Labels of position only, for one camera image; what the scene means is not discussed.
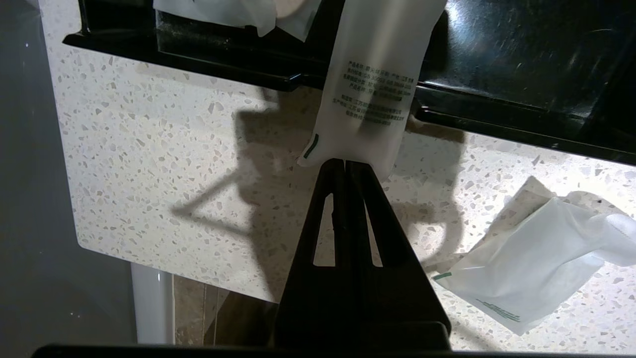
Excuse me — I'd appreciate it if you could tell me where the small white sachet packet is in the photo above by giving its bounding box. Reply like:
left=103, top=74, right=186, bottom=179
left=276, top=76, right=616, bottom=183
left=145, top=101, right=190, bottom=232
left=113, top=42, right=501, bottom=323
left=431, top=176, right=636, bottom=337

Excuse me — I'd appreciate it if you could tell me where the long clear toothbrush pack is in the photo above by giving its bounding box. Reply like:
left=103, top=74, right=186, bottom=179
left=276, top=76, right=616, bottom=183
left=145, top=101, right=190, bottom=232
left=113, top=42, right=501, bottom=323
left=297, top=0, right=448, bottom=180
left=153, top=0, right=279, bottom=37

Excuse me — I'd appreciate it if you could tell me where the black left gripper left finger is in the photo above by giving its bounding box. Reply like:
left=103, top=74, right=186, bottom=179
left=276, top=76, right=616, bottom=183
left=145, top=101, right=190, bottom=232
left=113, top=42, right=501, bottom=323
left=274, top=158, right=348, bottom=349

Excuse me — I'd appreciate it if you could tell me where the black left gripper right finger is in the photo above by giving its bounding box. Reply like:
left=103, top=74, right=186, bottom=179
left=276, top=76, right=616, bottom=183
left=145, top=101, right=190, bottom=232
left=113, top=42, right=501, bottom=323
left=346, top=159, right=452, bottom=349

